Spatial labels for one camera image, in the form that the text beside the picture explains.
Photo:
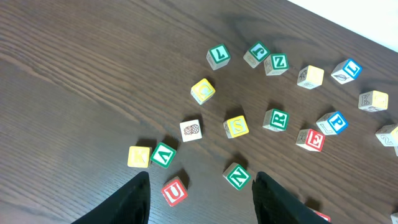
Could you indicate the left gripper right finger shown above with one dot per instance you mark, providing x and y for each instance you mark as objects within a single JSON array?
[{"x": 274, "y": 204}]

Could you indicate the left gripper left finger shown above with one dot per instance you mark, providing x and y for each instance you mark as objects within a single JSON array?
[{"x": 128, "y": 205}]

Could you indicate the red A block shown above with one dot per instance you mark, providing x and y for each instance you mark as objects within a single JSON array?
[{"x": 326, "y": 217}]

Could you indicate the red U block left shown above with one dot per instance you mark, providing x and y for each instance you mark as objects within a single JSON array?
[{"x": 174, "y": 192}]

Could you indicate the green N block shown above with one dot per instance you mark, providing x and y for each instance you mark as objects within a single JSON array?
[{"x": 237, "y": 176}]

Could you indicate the yellow K block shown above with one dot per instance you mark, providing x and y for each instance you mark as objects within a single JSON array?
[{"x": 139, "y": 157}]

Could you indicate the green V block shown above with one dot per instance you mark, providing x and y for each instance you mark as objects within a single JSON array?
[{"x": 163, "y": 155}]

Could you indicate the red E block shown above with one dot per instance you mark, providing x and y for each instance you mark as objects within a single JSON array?
[{"x": 310, "y": 140}]

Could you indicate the green R block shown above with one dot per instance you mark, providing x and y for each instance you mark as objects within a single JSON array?
[{"x": 276, "y": 120}]

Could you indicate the yellow tilted block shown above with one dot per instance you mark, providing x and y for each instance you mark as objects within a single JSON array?
[{"x": 236, "y": 127}]

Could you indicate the pineapple picture block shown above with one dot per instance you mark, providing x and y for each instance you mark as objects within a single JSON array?
[{"x": 190, "y": 130}]

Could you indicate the blue P block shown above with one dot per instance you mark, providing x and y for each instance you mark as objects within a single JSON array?
[{"x": 332, "y": 123}]

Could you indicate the yellow S block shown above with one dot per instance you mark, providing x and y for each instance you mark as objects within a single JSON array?
[{"x": 310, "y": 77}]

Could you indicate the yellow C block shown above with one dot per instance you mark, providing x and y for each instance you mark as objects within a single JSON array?
[{"x": 202, "y": 91}]

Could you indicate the yellow block centre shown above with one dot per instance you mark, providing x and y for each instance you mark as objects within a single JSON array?
[{"x": 387, "y": 135}]

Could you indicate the green Z block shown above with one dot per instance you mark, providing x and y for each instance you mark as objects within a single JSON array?
[{"x": 276, "y": 64}]

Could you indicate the yellow O block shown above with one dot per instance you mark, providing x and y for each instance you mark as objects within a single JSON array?
[{"x": 373, "y": 101}]

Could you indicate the blue L block top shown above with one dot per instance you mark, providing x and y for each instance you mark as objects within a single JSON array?
[{"x": 346, "y": 71}]

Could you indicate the green J block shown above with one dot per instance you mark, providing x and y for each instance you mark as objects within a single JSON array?
[{"x": 256, "y": 54}]

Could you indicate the green L block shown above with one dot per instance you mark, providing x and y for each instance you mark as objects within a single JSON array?
[{"x": 218, "y": 56}]

